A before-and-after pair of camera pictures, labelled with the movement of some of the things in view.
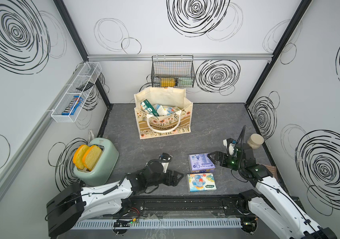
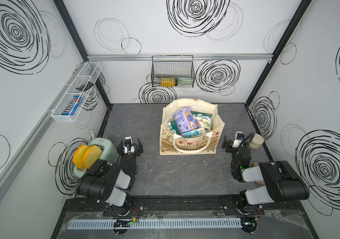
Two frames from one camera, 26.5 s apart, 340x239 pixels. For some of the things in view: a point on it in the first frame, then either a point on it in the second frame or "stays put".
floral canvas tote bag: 150,126 → 171,144
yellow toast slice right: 91,157 stays put
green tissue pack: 146,106 → 172,126
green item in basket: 185,81 stays put
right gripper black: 218,156 → 229,149
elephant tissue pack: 166,110 → 194,133
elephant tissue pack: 198,182 → 202,119
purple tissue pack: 201,163 → 184,120
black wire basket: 172,70 stays put
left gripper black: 174,181 → 121,156
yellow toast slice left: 78,156 stays put
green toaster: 102,171 stays put
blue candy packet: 74,107 stays put
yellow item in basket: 167,82 stays put
